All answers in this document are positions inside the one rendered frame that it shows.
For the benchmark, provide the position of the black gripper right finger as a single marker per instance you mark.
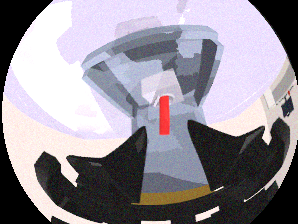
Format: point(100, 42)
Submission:
point(218, 151)

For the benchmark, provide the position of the red peg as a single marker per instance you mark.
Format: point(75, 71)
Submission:
point(163, 127)

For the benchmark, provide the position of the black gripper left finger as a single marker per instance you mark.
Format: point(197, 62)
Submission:
point(124, 167)

